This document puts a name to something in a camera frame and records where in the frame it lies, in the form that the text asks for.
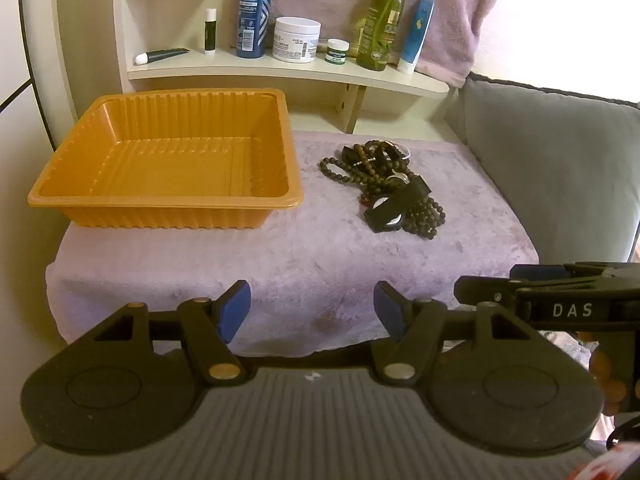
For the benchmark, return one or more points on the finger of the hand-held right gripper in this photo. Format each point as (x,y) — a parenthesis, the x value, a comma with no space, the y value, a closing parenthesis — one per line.
(485,290)
(537,272)

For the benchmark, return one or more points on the beige shelf unit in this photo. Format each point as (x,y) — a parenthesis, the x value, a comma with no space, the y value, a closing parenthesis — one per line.
(300,67)

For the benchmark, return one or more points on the lip balm stick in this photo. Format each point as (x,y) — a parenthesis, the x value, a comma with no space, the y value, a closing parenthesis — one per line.
(210,32)

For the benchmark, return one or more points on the blue and white tube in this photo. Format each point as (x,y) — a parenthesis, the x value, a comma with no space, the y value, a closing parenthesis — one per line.
(417,35)

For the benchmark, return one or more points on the white cream jar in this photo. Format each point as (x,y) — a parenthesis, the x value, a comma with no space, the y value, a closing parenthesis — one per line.
(295,40)

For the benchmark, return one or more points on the dark green tube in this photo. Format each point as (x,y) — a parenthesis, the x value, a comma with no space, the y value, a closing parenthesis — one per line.
(167,53)

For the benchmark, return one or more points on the grey cushion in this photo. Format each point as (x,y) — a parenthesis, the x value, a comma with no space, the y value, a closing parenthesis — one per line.
(550,160)

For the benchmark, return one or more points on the orange plastic tray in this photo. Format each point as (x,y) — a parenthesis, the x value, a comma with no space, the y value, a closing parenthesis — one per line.
(165,160)

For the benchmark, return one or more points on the small green label jar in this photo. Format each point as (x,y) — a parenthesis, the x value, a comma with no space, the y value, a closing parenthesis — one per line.
(337,52)

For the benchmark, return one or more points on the pink table towel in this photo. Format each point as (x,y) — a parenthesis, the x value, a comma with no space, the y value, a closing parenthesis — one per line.
(300,250)

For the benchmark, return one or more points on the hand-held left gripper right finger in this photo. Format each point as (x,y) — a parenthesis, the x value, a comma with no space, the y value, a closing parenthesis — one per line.
(387,310)

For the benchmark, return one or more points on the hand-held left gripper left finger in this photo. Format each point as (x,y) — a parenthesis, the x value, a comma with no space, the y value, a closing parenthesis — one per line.
(235,310)

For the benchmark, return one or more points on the person's right hand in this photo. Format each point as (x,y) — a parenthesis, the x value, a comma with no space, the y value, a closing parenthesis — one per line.
(607,375)

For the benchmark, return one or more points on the blue spray bottle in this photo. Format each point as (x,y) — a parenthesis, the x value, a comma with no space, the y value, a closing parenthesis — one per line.
(252,20)

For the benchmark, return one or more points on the green spray bottle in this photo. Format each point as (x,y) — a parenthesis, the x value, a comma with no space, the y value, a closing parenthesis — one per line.
(380,25)

